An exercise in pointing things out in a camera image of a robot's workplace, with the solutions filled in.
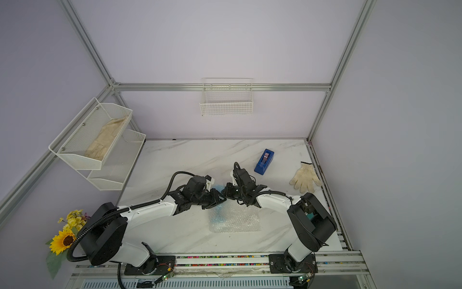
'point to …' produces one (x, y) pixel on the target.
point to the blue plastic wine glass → (218, 215)
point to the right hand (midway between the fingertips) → (223, 194)
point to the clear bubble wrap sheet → (230, 216)
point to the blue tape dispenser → (264, 161)
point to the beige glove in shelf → (106, 138)
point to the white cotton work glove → (305, 177)
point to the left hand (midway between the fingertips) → (225, 201)
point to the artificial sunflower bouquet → (60, 242)
